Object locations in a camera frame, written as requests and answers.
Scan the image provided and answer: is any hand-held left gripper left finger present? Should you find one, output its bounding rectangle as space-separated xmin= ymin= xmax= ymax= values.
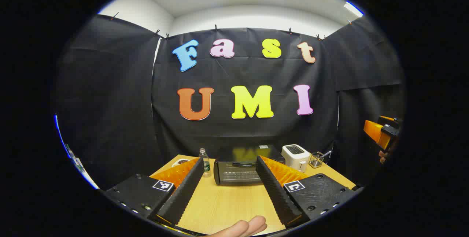
xmin=104 ymin=156 xmax=204 ymax=226

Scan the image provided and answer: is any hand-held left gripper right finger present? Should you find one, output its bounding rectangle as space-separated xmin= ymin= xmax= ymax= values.
xmin=255 ymin=155 xmax=363 ymax=228

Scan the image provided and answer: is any black electric oven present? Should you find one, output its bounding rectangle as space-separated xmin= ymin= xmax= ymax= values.
xmin=213 ymin=144 xmax=286 ymax=186

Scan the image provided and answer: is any clear plastic water bottle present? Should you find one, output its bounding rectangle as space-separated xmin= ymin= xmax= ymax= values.
xmin=199 ymin=148 xmax=212 ymax=178

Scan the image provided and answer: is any white toaster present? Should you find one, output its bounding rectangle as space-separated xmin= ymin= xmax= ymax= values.
xmin=281 ymin=144 xmax=311 ymax=173

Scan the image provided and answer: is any small ceiling light panel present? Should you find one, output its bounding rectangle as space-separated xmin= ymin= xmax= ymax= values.
xmin=344 ymin=1 xmax=364 ymax=18

